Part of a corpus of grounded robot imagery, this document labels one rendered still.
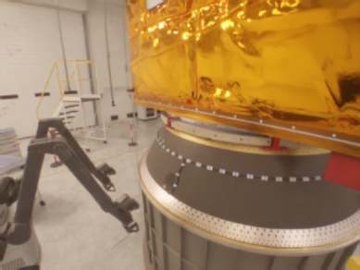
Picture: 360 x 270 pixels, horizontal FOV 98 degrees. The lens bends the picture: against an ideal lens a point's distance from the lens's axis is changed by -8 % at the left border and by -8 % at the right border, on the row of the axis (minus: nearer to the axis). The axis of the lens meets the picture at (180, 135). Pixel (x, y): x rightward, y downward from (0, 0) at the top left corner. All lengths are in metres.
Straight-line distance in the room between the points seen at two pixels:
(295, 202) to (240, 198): 0.31
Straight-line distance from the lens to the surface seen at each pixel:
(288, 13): 0.91
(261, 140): 1.05
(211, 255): 1.33
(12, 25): 8.41
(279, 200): 1.15
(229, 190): 1.10
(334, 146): 0.91
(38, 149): 0.78
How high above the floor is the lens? 2.02
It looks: 18 degrees down
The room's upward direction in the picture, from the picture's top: straight up
